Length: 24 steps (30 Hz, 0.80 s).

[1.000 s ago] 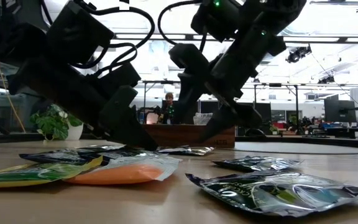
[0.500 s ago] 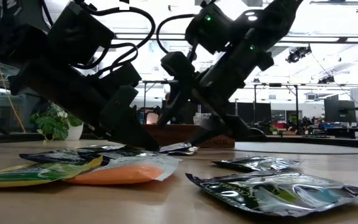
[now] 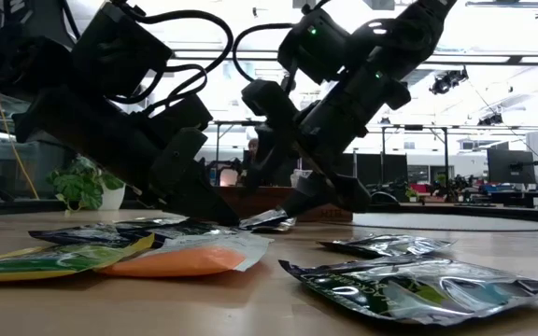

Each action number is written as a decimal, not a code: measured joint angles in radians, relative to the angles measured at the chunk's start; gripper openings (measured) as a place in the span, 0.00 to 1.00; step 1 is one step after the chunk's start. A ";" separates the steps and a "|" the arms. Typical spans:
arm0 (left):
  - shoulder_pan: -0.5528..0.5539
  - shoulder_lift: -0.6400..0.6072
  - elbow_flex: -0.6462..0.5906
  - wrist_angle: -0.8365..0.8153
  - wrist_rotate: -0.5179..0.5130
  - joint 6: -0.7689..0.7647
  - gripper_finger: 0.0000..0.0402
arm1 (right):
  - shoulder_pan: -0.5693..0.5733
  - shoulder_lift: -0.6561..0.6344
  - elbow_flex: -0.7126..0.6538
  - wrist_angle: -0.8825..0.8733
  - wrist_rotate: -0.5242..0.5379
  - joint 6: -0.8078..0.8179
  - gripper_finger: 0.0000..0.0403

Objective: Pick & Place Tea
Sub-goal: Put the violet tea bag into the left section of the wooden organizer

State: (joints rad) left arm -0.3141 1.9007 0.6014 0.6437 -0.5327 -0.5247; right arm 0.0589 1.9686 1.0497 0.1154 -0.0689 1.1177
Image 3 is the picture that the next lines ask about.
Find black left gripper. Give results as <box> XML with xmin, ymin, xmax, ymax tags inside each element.
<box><xmin>14</xmin><ymin>88</ymin><xmax>241</xmax><ymax>227</ymax></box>

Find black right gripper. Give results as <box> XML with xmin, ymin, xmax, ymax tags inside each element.
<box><xmin>241</xmin><ymin>78</ymin><xmax>372</xmax><ymax>217</ymax></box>

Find dark green tea packet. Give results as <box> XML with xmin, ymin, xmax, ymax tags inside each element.
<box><xmin>28</xmin><ymin>222</ymin><xmax>167</xmax><ymax>248</ymax></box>

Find large silver foil pouch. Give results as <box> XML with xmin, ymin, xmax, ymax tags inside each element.
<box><xmin>277</xmin><ymin>254</ymin><xmax>538</xmax><ymax>327</ymax></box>

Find black monitor on arm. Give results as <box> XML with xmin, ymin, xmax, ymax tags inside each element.
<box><xmin>487</xmin><ymin>148</ymin><xmax>536</xmax><ymax>186</ymax></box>

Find dark wooden tea organizer box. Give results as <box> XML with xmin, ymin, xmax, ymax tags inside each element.
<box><xmin>212</xmin><ymin>184</ymin><xmax>355</xmax><ymax>224</ymax></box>

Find person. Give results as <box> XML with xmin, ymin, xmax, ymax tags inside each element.
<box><xmin>245</xmin><ymin>137</ymin><xmax>262</xmax><ymax>164</ymax></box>

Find black room divider panels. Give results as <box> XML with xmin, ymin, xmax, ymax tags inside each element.
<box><xmin>343</xmin><ymin>152</ymin><xmax>409</xmax><ymax>188</ymax></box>

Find green potted plant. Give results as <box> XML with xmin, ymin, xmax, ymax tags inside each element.
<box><xmin>47</xmin><ymin>156</ymin><xmax>126</xmax><ymax>212</ymax></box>

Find grey round mat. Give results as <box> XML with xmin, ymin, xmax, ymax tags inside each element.
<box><xmin>352</xmin><ymin>212</ymin><xmax>538</xmax><ymax>233</ymax></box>

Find black ceiling spotlight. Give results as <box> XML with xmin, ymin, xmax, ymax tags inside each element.
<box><xmin>476</xmin><ymin>111</ymin><xmax>504</xmax><ymax>127</ymax></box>
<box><xmin>429</xmin><ymin>66</ymin><xmax>470</xmax><ymax>96</ymax></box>

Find long ceiling light strip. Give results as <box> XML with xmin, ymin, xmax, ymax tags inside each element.
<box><xmin>170</xmin><ymin>49</ymin><xmax>538</xmax><ymax>65</ymax></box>

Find office desk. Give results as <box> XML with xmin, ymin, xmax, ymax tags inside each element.
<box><xmin>455</xmin><ymin>189</ymin><xmax>538</xmax><ymax>209</ymax></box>

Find black metal rig frame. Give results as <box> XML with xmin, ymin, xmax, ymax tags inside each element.
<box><xmin>379</xmin><ymin>123</ymin><xmax>451</xmax><ymax>188</ymax></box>
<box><xmin>214</xmin><ymin>119</ymin><xmax>251</xmax><ymax>160</ymax></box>

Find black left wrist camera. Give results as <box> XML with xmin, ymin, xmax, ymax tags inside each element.
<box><xmin>142</xmin><ymin>92</ymin><xmax>214</xmax><ymax>134</ymax></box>

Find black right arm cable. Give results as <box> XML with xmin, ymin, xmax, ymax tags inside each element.
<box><xmin>231</xmin><ymin>21</ymin><xmax>298</xmax><ymax>83</ymax></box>

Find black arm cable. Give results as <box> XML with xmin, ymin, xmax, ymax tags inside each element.
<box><xmin>105</xmin><ymin>0</ymin><xmax>236</xmax><ymax>118</ymax></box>
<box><xmin>231</xmin><ymin>21</ymin><xmax>298</xmax><ymax>83</ymax></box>

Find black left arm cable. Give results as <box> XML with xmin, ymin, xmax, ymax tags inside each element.
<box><xmin>105</xmin><ymin>0</ymin><xmax>236</xmax><ymax>118</ymax></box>

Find yellow cable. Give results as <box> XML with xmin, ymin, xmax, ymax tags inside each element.
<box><xmin>0</xmin><ymin>0</ymin><xmax>40</xmax><ymax>201</ymax></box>

